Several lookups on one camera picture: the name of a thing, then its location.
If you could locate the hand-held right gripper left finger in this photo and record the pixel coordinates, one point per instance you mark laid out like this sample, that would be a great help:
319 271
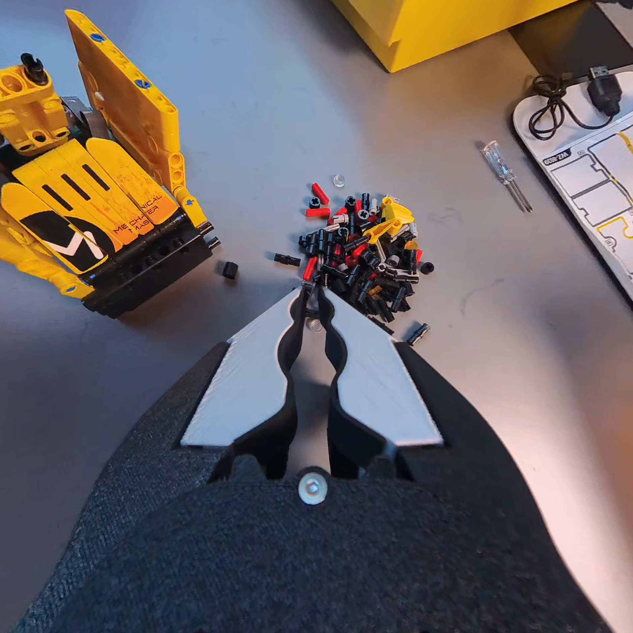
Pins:
242 390

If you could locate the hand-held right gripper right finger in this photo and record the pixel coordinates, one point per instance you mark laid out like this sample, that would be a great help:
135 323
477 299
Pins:
381 390

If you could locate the pile of black red pins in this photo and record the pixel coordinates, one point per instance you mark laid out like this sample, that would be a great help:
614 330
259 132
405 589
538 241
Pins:
346 267

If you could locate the yellow toy robot model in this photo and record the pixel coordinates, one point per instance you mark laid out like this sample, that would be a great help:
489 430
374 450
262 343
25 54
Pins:
99 188

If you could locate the grey desk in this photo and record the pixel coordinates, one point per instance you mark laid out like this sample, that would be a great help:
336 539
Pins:
247 123

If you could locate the black round bush piece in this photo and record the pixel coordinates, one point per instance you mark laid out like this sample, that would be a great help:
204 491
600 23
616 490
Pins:
230 270

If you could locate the yellow bent beam piece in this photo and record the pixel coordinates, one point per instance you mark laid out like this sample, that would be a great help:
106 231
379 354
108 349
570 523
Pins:
378 231

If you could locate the white book stand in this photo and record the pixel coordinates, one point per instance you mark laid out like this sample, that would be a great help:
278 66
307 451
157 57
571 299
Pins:
521 126

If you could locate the yellow plastic bin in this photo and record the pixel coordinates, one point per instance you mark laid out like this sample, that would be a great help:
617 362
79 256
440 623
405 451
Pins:
420 29

